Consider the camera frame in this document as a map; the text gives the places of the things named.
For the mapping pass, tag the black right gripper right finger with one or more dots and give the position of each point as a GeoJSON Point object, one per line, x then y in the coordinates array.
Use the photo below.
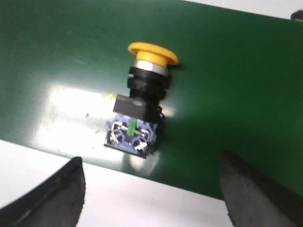
{"type": "Point", "coordinates": [255, 200]}

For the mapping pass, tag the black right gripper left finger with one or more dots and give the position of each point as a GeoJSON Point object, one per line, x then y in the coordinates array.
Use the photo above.
{"type": "Point", "coordinates": [57, 202]}

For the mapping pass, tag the yellow mushroom push button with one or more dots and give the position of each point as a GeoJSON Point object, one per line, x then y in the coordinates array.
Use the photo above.
{"type": "Point", "coordinates": [135, 118]}

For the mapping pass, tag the green conveyor belt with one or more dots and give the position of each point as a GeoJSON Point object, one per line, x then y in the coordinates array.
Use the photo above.
{"type": "Point", "coordinates": [238, 86]}

